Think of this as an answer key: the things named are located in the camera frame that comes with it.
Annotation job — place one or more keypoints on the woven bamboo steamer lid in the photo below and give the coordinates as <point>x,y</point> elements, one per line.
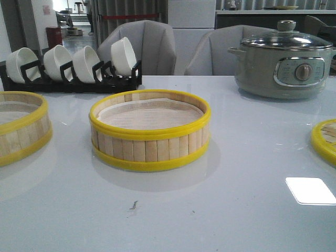
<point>323,140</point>

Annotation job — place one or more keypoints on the bamboo steamer tier yellow rims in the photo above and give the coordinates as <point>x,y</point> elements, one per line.
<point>150,150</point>

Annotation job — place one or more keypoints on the grey upholstered chair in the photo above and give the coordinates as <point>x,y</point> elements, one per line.
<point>153,43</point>
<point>211,56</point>

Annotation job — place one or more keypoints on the grey upholstered chair left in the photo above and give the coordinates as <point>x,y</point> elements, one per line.
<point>153,43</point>

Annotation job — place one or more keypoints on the white bowl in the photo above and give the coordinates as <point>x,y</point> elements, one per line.
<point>17,59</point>
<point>53,59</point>
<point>83,62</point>
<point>123,57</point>

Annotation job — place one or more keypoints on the white cabinet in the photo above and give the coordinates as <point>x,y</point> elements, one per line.
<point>190,20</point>

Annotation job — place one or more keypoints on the grey-green electric cooking pot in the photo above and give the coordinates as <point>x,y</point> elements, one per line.
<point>282,73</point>

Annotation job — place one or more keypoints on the black bowl rack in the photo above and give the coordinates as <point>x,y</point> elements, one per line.
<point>104,75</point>

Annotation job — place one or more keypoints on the red bin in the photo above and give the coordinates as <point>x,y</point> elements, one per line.
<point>53,36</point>

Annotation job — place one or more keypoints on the glass pot lid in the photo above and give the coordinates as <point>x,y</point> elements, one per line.
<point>286,37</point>

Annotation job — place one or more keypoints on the white bowl far left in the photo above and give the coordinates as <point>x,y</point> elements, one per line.
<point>17,59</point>

